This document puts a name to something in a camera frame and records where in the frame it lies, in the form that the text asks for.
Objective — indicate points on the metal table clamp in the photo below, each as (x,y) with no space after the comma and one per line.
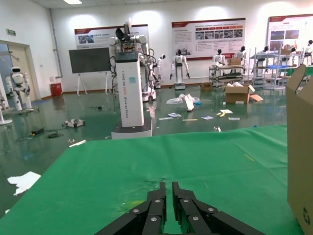
(217,129)

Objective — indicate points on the brown corrugated cardboard box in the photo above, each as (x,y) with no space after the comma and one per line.
(300,147)

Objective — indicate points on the wall poster board with photos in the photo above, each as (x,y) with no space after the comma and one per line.
(93,36)

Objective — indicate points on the white tower robot with arms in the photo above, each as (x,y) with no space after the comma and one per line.
(129,93)

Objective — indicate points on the metal workshop trolley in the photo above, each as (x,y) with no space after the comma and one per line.
(226,77)

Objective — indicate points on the wide red-framed wall poster board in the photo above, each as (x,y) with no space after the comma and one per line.
(207,36)

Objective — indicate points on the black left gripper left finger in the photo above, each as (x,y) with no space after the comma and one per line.
(154,210)

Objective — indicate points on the clear plastic bag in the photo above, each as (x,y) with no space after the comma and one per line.
(174,100)

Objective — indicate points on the black power adapter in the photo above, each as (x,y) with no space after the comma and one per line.
(38,131)

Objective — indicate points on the white paper bag red print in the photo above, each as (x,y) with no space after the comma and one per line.
(189,104)

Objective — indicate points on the closed shipping carton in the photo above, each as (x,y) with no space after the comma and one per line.
(234,61)

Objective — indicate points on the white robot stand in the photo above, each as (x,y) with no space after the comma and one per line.
(5,121)

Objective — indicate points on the green tablecloth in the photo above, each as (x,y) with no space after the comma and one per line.
(122,166)

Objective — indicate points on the red-framed poster board with pictures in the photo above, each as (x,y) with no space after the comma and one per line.
(281,34)

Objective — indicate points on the small shipping carton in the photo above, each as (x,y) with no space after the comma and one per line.
(206,86)

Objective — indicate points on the long yellow strip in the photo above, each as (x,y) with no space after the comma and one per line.
(190,120)

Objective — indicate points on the white and black floor device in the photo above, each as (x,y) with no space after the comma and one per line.
(75,123)

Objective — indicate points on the white paper strip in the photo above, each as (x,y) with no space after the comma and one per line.
(166,118)

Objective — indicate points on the slim white box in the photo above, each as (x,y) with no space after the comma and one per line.
(234,118)

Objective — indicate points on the white wall pipe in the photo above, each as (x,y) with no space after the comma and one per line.
(54,39)

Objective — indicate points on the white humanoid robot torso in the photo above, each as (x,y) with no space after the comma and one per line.
(261,53)
(309,49)
(219,58)
(240,54)
(293,54)

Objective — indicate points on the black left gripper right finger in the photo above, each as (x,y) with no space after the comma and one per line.
(190,210)

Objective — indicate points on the red fire equipment box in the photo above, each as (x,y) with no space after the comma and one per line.
(55,89)

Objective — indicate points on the open shipping carton with flaps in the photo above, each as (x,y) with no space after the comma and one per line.
(236,96)

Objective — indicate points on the white wheeled humanoid robot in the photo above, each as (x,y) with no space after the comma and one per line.
(149,94)

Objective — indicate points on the beige door with frame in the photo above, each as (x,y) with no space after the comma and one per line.
(22,56)

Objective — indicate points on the ceiling light panel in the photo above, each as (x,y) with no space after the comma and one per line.
(72,1)

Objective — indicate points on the small black floor object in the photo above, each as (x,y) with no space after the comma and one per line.
(99,107)

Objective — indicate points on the grey metal shelf rack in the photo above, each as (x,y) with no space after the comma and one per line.
(260,84)

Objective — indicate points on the white flat stick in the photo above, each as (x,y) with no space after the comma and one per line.
(77,143)

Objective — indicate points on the white sheet with yellow pieces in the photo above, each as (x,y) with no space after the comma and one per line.
(226,111)

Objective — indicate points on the crumpled white paper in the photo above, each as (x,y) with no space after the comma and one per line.
(23,181)

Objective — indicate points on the green exit sign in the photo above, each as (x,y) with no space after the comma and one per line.
(11,32)

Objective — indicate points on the blue and white leaflet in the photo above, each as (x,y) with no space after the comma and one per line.
(207,117)
(174,114)

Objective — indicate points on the dark screen on white stand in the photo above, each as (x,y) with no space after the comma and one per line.
(89,60)

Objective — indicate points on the small white box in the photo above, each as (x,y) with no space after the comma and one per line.
(239,102)

